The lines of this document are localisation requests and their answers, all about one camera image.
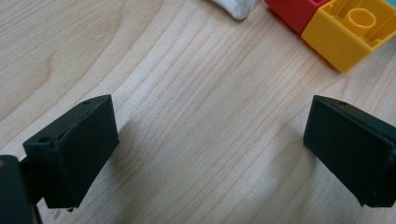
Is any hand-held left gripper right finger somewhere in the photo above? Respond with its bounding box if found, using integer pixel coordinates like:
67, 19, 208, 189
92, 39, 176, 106
303, 94, 396, 209

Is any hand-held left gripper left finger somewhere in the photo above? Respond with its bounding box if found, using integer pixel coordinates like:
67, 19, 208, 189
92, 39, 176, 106
20, 93, 120, 210

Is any yellow building block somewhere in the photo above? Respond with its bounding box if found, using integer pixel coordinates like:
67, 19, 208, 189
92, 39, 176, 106
301, 0, 396, 74

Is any red building block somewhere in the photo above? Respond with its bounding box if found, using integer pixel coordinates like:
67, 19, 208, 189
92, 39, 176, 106
264, 0, 332, 35

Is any clear plastic bag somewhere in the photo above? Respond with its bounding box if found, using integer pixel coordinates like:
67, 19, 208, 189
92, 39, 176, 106
211, 0, 260, 21

